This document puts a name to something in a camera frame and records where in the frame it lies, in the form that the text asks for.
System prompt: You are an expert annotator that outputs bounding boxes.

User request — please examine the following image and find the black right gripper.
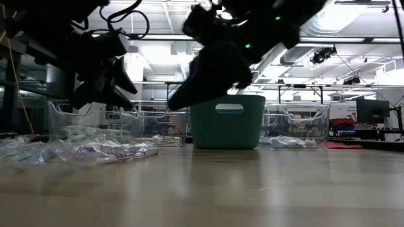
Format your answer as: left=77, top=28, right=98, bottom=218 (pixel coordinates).
left=166, top=37, right=263, bottom=112

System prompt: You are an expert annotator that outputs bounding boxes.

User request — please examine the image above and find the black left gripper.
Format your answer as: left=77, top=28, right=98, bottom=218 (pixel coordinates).
left=62, top=31, right=139, bottom=110

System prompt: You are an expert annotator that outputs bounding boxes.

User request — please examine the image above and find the green toothbrush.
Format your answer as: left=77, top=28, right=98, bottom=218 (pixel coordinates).
left=62, top=125, right=127, bottom=143

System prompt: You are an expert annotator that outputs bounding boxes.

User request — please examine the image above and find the green plastic bin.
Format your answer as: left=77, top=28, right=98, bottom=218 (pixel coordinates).
left=189, top=94, right=266, bottom=150

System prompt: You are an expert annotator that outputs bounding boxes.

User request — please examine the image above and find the clear plastic bin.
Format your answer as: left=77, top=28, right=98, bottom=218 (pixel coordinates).
left=263, top=103, right=331, bottom=149
left=119, top=100, right=190, bottom=148
left=47, top=100, right=122, bottom=143

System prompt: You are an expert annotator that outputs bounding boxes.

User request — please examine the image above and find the ceiling light strip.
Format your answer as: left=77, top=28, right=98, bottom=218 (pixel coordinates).
left=299, top=36, right=404, bottom=44

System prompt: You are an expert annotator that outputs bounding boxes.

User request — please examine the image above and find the red and blue cloth stack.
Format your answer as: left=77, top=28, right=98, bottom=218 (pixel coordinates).
left=330, top=118, right=356, bottom=132

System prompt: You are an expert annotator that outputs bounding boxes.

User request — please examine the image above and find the black background desk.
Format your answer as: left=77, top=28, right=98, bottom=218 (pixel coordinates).
left=328, top=127, right=404, bottom=143

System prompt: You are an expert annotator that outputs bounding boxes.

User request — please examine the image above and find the black computer monitor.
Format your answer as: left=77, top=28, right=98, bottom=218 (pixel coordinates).
left=355, top=98, right=391, bottom=124

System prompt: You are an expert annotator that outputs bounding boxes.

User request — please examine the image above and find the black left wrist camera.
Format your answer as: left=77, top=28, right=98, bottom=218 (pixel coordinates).
left=91, top=29, right=131, bottom=58

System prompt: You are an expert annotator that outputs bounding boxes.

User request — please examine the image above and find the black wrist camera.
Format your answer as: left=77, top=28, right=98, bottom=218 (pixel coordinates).
left=182, top=3, right=222, bottom=39
left=91, top=29, right=131, bottom=58

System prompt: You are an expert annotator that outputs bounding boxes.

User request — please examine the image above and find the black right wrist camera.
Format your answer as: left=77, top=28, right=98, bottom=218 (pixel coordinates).
left=182, top=3, right=222, bottom=39

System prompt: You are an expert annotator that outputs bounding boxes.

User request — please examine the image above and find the yellow extension cable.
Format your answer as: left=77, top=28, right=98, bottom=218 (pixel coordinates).
left=0, top=3, right=35, bottom=134

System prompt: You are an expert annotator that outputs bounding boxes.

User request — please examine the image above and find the silver ventilation duct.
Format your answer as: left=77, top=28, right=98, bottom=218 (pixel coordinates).
left=279, top=0, right=351, bottom=66

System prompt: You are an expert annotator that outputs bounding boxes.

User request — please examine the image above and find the black hanging cable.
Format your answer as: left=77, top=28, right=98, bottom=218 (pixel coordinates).
left=391, top=0, right=404, bottom=61

